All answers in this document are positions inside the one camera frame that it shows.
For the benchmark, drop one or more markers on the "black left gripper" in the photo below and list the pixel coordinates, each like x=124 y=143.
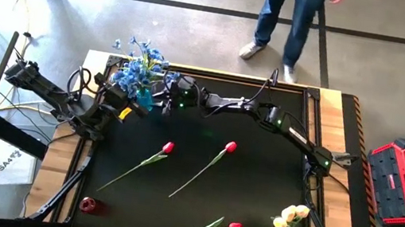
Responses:
x=116 y=100

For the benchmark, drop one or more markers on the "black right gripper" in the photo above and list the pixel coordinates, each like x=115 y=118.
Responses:
x=189 y=95

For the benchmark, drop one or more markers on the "blue glass vase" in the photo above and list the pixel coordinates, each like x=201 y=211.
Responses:
x=145 y=99

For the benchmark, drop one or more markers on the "red glass vase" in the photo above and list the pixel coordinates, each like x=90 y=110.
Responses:
x=87 y=205

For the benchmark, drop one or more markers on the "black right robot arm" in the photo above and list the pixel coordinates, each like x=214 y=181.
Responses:
x=296 y=133

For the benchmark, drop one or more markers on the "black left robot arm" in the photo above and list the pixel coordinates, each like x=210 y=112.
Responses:
x=48 y=92

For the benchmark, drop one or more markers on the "black base beam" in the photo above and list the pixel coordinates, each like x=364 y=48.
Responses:
x=14 y=135

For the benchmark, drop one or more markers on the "person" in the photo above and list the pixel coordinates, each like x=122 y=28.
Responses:
x=278 y=12

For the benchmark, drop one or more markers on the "white paper sheet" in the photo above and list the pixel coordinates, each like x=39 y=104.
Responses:
x=5 y=168

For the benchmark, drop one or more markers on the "black aluminium table frame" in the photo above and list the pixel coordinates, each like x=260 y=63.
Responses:
x=232 y=78

